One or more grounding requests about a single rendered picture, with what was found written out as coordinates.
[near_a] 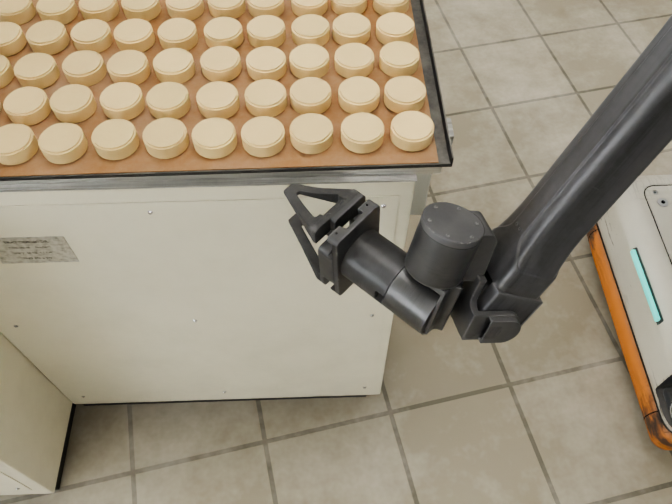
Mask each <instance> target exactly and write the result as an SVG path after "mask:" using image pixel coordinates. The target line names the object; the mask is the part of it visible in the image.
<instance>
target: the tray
mask: <svg viewBox="0 0 672 504"><path fill-rule="evenodd" d="M411 6H412V12H413V17H414V23H415V29H416V35H417V40H418V46H419V52H420V58H421V63H422V69H423V75H424V81H425V86H426V92H427V98H428V104H429V109H430V115H431V120H432V121H433V123H434V138H435V144H436V150H437V155H438V161H439V163H417V164H386V165H355V166H324V167H293V168H261V169H230V170H199V171H168V172H137V173H106V174H74V175H43V176H12V177H0V181H23V180H54V179H85V178H116V177H147V176H178V175H209V174H240V173H271V172H302V171H333V170H364V169H395V168H426V167H452V164H453V160H454V156H453V151H452V145H451V140H450V135H449V130H448V125H447V120H446V114H445V109H444V104H443V99H442V94H441V88H440V83H439V78H438V73H437V68H436V62H435V57H434V52H433V47H432V42H431V36H430V31H429V26H428V21H427V16H426V10H425V5H424V0H411Z"/></svg>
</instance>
